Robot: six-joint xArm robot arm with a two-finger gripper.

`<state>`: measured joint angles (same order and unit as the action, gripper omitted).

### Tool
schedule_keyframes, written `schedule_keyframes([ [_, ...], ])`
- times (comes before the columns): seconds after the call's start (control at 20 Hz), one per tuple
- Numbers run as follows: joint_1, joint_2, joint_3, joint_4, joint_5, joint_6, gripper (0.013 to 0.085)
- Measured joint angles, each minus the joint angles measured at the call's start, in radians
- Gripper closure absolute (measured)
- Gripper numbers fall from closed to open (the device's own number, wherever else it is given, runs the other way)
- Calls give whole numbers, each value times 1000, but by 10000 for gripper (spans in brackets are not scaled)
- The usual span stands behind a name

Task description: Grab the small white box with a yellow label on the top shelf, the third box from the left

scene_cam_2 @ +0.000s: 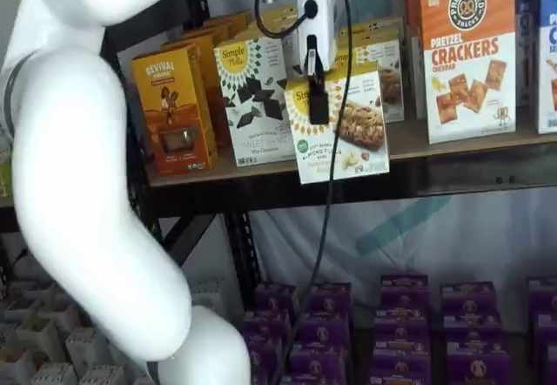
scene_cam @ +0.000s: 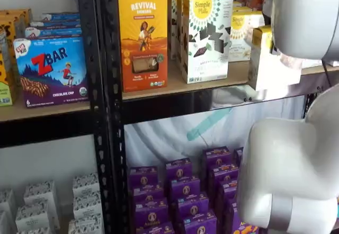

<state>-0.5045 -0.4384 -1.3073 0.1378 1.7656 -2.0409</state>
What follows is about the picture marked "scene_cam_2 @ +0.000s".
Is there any wooden shelf board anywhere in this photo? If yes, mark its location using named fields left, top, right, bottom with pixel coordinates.
left=144, top=131, right=557, bottom=189

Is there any dark blue cracker box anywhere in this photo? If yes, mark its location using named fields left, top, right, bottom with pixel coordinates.
left=515, top=2, right=540, bottom=108

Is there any black metal shelf rack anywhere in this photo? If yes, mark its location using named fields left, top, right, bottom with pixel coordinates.
left=99, top=0, right=557, bottom=313

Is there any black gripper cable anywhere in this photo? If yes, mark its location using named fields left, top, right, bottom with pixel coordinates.
left=253, top=0, right=350, bottom=385

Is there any orange Revival snack box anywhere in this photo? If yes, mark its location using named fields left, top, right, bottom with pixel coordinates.
left=203, top=9, right=254, bottom=40
left=181, top=22, right=239, bottom=51
left=131, top=44, right=220, bottom=176
left=162, top=30, right=232, bottom=151

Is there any white almond flour bars box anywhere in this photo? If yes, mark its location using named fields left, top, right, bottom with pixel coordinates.
left=329, top=39, right=406, bottom=125
left=342, top=16, right=404, bottom=34
left=338, top=27, right=404, bottom=47
left=284, top=59, right=392, bottom=186

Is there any white tarp with teal print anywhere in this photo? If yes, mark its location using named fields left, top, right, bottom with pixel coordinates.
left=204, top=0, right=557, bottom=316

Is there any green snack box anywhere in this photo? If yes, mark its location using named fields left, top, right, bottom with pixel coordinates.
left=0, top=157, right=12, bottom=199

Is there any white carton box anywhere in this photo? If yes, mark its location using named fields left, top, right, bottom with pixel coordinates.
left=32, top=361, right=80, bottom=385
left=64, top=327, right=111, bottom=371
left=0, top=349, right=37, bottom=385
left=189, top=275, right=238, bottom=314
left=17, top=314, right=66, bottom=360
left=42, top=299, right=80, bottom=332
left=3, top=296, right=45, bottom=323

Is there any orange pretzel crackers box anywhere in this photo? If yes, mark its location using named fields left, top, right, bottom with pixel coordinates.
left=402, top=0, right=430, bottom=121
left=419, top=0, right=518, bottom=145

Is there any blue and white cracker box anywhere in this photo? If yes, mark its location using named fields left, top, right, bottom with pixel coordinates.
left=536, top=0, right=557, bottom=135

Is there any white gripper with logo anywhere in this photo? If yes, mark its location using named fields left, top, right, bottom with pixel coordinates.
left=296, top=0, right=340, bottom=125

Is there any white Sweet Thins box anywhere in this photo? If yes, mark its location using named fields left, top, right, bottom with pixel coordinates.
left=258, top=5, right=301, bottom=37
left=213, top=35, right=302, bottom=167
left=236, top=25, right=302, bottom=82

